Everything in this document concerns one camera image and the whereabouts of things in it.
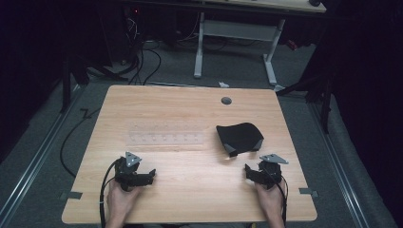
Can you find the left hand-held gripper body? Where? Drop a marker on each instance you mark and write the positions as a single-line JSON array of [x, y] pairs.
[[126, 177]]

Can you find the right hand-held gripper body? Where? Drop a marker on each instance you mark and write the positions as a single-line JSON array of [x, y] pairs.
[[269, 173]]

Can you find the person's left hand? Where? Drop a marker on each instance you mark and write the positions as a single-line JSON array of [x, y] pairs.
[[118, 202]]

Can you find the person's right hand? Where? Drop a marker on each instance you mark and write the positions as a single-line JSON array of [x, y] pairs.
[[273, 202]]

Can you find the black cloth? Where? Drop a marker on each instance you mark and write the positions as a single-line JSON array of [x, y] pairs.
[[239, 137]]

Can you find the clear plastic strip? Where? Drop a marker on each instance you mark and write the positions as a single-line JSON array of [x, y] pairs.
[[166, 136]]

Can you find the grey tape piece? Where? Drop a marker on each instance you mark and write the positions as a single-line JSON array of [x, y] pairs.
[[71, 195], [308, 191]]

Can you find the black metal stand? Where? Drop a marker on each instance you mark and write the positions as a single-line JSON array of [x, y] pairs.
[[324, 104], [66, 85]]

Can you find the white paper scrap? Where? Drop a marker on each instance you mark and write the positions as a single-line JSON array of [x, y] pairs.
[[223, 84]]

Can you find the metal floor rail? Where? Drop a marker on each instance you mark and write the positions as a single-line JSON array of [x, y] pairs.
[[34, 161], [340, 167]]

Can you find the white metal frame desk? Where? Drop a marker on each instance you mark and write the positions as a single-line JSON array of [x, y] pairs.
[[236, 30]]

